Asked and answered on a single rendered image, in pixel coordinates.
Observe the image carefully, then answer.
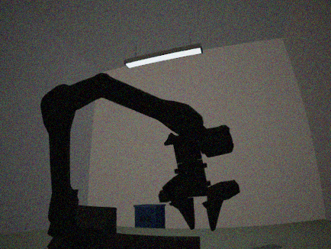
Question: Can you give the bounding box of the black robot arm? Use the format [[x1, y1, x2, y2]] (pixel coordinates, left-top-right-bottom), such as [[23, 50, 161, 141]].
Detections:
[[40, 73, 233, 249]]

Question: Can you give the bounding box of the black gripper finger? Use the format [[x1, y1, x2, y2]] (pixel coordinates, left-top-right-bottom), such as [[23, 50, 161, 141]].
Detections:
[[170, 197, 195, 230], [202, 200, 223, 231]]

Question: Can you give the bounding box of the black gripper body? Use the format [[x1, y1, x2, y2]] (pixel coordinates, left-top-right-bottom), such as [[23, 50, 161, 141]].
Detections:
[[158, 159, 239, 202]]

